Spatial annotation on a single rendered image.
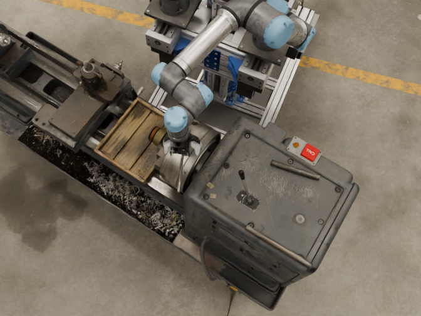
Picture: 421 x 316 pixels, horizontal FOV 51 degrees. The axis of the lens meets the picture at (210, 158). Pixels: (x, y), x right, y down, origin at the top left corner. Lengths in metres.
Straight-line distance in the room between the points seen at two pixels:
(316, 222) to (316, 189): 0.13
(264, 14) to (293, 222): 0.78
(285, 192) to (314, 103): 1.76
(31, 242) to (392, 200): 2.46
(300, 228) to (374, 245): 1.50
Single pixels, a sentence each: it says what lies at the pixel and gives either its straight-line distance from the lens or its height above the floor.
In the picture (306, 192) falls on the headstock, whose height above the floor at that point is 1.26.
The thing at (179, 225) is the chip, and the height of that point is 0.56.
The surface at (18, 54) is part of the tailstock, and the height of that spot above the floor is 0.94.
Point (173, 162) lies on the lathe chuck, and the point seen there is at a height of 1.20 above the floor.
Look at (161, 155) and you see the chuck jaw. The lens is 1.95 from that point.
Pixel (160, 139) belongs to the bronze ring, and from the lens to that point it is 1.97.
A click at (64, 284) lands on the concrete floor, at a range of 3.04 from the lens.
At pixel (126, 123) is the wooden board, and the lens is 2.28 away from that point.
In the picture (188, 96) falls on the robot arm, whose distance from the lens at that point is 1.47.
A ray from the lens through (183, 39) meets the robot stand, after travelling 2.36.
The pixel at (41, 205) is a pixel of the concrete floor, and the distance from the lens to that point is 3.19.
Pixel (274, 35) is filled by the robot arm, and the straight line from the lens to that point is 1.59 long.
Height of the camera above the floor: 2.91
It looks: 68 degrees down
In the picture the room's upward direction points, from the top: 6 degrees clockwise
